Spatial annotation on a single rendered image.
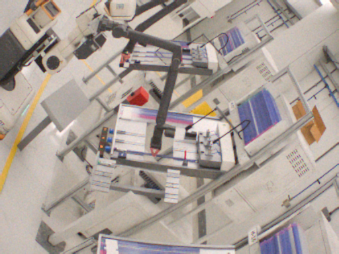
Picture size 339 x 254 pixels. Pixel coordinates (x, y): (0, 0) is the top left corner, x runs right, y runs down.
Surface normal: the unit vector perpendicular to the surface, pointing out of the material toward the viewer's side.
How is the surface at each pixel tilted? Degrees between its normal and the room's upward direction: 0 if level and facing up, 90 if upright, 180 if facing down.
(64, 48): 90
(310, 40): 90
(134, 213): 90
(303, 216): 90
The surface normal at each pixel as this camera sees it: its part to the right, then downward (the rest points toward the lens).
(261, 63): -0.01, 0.49
